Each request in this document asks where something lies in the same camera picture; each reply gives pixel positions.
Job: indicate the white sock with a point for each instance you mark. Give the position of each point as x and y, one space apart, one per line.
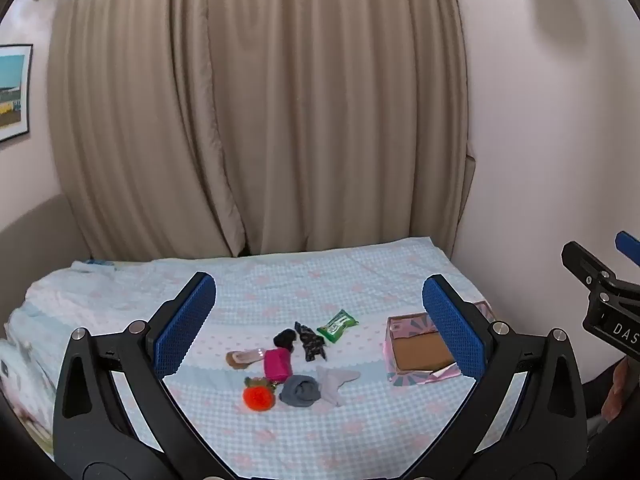
335 380

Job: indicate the grey sock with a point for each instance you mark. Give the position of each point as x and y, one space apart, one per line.
300 391

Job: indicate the black sock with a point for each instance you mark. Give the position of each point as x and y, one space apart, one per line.
285 339

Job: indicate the black patterned cloth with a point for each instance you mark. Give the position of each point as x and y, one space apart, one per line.
311 342

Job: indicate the pink patterned cardboard box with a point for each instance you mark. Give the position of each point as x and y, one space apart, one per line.
420 352

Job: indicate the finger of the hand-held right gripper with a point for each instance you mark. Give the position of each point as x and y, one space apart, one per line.
582 260
629 247

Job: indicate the beige curtain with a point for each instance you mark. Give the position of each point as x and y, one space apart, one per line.
250 110

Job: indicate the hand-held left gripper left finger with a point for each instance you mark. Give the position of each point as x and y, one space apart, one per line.
182 327

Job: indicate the person's right hand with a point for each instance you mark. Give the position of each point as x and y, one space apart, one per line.
615 390

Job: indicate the brown fluffy slipper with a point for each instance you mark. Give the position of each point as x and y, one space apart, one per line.
242 358

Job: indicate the green snack packet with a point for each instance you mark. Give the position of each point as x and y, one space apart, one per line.
337 326

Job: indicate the beige headboard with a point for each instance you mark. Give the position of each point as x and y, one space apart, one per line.
35 230

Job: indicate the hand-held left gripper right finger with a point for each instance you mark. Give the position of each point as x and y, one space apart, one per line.
452 327

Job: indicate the framed wall picture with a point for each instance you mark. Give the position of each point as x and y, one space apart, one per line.
12 92

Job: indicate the pink sock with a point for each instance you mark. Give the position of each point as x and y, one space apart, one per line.
277 365

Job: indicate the orange plush toy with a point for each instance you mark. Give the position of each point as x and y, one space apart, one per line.
257 397

